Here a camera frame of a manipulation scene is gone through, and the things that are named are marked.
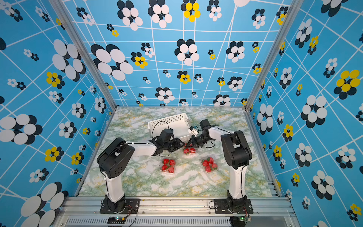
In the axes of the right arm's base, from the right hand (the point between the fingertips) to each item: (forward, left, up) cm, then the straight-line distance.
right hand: (189, 146), depth 93 cm
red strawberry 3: (-3, -2, 0) cm, 4 cm away
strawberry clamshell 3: (-13, -16, -1) cm, 20 cm away
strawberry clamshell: (-9, -13, 0) cm, 16 cm away
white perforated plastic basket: (+20, +7, -2) cm, 21 cm away
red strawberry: (-10, +15, +1) cm, 18 cm away
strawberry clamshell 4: (-3, +2, 0) cm, 3 cm away
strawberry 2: (-15, +11, -1) cm, 19 cm away
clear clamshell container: (-11, -13, -2) cm, 18 cm away
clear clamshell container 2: (-3, 0, 0) cm, 3 cm away
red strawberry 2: (-14, +15, -1) cm, 21 cm away
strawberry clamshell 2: (-15, -11, 0) cm, 19 cm away
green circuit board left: (-40, +38, -5) cm, 55 cm away
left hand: (+1, +2, +1) cm, 2 cm away
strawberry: (-11, +10, +1) cm, 15 cm away
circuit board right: (-39, -27, 0) cm, 48 cm away
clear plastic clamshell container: (-12, +13, -2) cm, 18 cm away
